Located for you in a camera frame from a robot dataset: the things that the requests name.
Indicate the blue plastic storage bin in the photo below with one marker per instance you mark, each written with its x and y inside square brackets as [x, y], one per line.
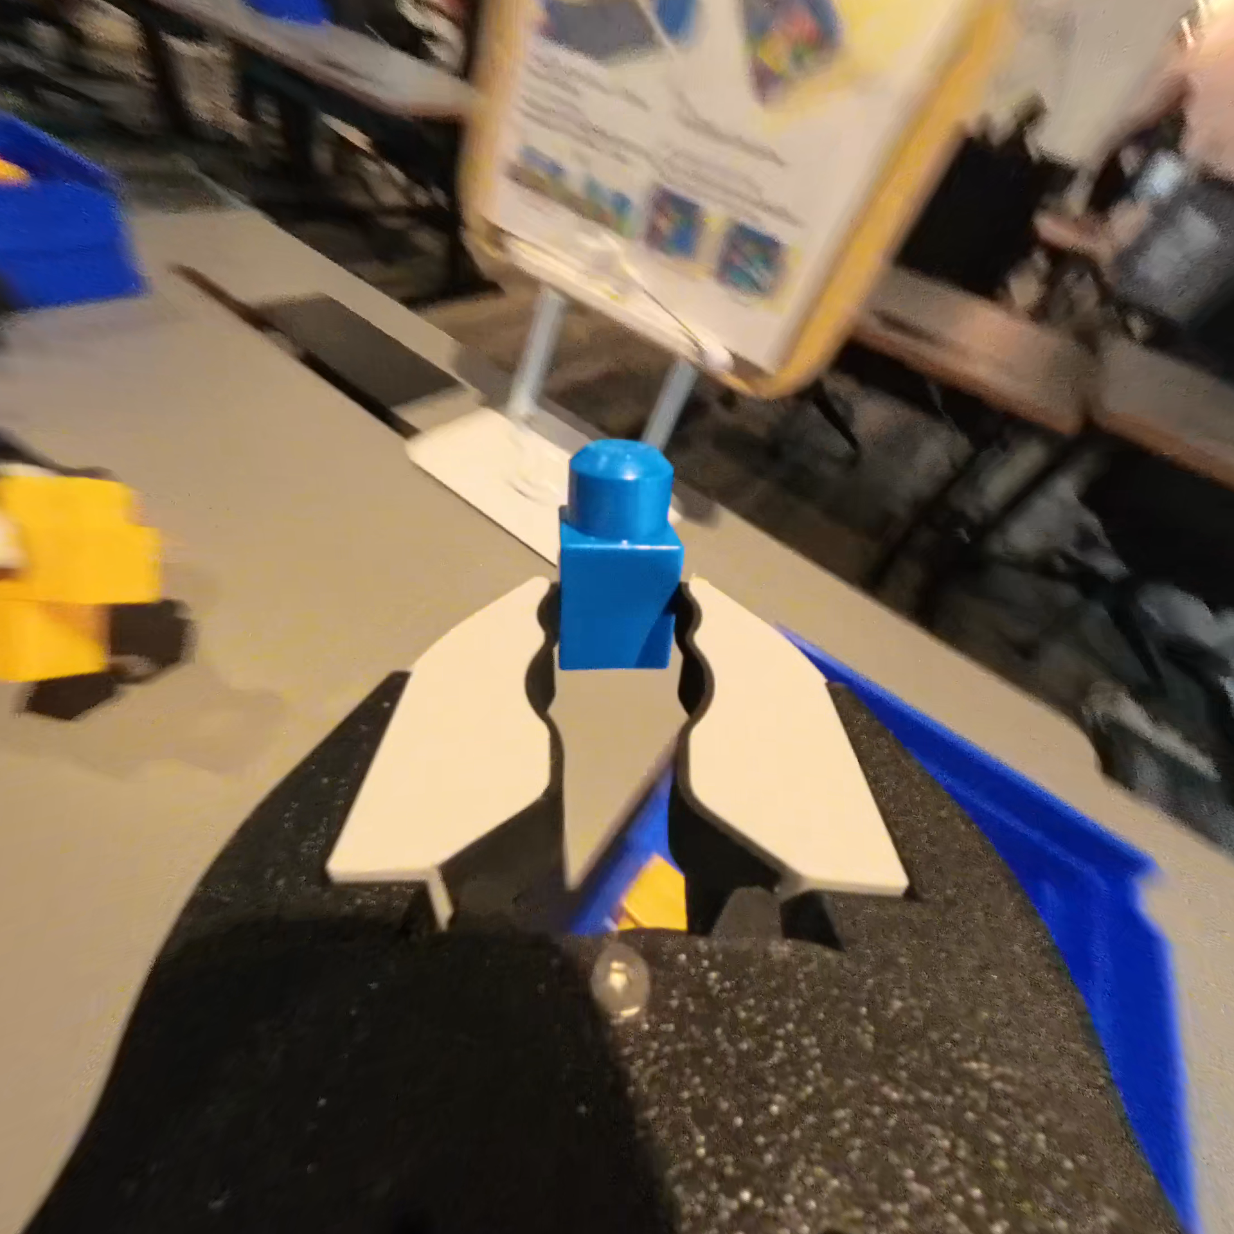
[1061, 867]
[58, 242]

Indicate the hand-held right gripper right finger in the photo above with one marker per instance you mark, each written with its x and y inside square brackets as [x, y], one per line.
[790, 770]

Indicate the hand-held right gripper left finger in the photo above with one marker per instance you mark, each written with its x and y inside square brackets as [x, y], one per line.
[443, 752]

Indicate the yellow two-stud mega block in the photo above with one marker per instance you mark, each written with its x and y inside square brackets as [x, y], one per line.
[76, 540]
[48, 641]

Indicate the grey background desk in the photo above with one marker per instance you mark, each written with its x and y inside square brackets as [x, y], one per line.
[384, 82]

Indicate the pile of mega blocks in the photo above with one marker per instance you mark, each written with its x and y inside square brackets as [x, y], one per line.
[651, 896]

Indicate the wooden desk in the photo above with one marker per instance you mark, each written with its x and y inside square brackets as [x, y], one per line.
[1167, 413]
[963, 351]

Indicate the blue single-stud mega block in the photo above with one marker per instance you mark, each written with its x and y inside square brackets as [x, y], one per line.
[618, 598]

